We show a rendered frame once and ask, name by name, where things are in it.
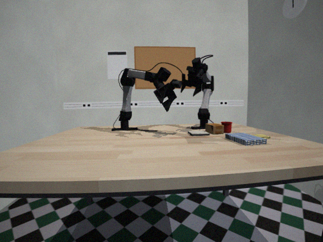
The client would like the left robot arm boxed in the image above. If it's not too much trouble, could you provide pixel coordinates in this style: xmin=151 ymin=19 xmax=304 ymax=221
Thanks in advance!
xmin=186 ymin=57 xmax=214 ymax=130

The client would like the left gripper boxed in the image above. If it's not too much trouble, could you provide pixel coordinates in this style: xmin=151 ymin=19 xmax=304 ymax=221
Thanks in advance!
xmin=181 ymin=73 xmax=202 ymax=97

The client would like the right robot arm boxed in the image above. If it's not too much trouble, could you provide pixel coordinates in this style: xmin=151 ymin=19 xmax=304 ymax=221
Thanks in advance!
xmin=112 ymin=67 xmax=182 ymax=131

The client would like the brown cardboard box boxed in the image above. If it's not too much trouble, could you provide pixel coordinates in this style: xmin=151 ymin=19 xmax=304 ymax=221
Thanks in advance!
xmin=205 ymin=123 xmax=224 ymax=135

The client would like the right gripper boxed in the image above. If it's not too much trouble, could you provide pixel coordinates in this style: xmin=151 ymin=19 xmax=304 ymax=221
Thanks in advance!
xmin=154 ymin=83 xmax=177 ymax=111

